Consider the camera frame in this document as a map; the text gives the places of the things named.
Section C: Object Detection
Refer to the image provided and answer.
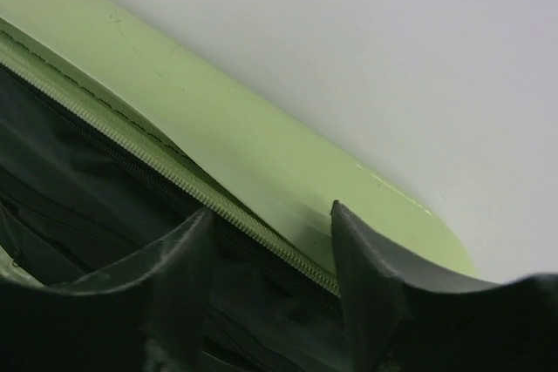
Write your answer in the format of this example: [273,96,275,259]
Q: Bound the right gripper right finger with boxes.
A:
[330,202,557,371]

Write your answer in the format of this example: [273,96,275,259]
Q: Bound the green suitcase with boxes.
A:
[0,0,480,372]

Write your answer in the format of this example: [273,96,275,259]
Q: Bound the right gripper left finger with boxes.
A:
[1,209,214,371]

